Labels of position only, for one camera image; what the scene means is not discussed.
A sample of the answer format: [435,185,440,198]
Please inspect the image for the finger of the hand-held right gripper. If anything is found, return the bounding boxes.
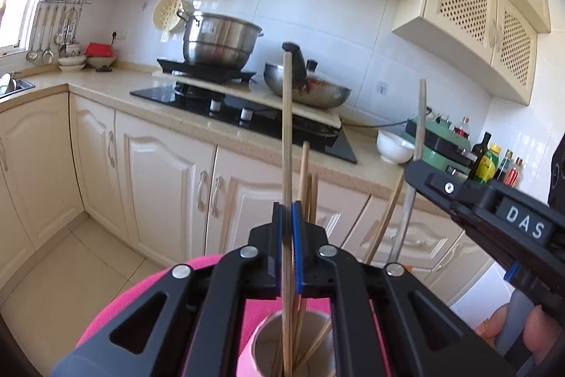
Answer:
[405,160,499,228]

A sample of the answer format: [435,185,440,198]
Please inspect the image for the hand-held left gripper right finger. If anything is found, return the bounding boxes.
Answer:
[291,200,517,377]

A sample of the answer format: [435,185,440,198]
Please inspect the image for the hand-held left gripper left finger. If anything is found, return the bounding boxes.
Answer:
[53,202,285,377]

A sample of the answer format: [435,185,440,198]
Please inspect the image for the bunch of wooden chopsticks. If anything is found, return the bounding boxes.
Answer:
[269,141,404,377]

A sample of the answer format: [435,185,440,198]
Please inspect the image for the pink cup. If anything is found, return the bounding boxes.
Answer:
[236,306,336,377]

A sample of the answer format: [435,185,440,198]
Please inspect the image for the row of hanging steel utensils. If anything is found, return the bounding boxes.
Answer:
[25,4,81,64]

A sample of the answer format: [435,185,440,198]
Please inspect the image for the person's right hand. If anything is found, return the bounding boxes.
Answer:
[474,302,559,366]

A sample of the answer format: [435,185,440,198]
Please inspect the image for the green electric cooker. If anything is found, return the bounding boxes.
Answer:
[406,112,475,183]

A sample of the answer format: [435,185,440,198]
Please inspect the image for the dark oil bottle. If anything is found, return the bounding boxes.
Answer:
[468,132,492,183]

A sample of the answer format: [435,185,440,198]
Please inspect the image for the white bowl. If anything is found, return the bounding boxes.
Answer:
[376,130,416,164]

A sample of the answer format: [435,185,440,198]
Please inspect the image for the dark soy sauce bottle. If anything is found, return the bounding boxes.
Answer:
[494,149,514,182]

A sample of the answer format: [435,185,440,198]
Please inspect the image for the red label sauce bottle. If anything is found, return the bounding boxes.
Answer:
[503,157,524,188]

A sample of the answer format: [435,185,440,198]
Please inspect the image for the steel wok with lid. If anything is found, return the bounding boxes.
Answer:
[263,42,352,109]

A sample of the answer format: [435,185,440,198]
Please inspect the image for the pink tablecloth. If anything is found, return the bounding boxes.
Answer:
[75,253,393,377]

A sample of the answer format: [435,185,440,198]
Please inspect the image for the black glass gas hob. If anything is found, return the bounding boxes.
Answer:
[130,81,358,165]

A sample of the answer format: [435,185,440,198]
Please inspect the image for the stainless steel pot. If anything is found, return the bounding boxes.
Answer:
[177,9,264,69]

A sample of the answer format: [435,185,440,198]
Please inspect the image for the cream perforated steamer plate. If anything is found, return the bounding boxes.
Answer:
[153,0,195,44]

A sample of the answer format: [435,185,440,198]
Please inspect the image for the stacked bowls with red lid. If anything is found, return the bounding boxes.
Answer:
[85,42,118,69]

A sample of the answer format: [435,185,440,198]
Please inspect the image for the stack of white bowls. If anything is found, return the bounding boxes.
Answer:
[57,43,88,71]

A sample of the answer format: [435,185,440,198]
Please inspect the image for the steel kitchen sink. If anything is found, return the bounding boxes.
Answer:
[0,72,36,101]

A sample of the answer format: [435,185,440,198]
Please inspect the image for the cream lattice-door wall cabinet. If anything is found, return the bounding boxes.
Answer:
[392,0,552,106]

